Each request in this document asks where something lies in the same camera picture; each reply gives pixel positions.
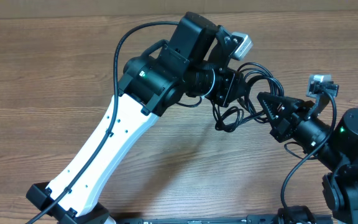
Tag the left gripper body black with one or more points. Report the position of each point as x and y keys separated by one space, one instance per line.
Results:
x=219 y=88

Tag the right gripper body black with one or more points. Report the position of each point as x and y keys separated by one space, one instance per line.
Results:
x=308 y=134

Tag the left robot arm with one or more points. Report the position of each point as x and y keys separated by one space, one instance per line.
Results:
x=193 y=62

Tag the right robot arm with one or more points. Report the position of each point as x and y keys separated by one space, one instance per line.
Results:
x=335 y=145

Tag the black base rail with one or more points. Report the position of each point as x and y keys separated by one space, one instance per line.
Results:
x=302 y=212

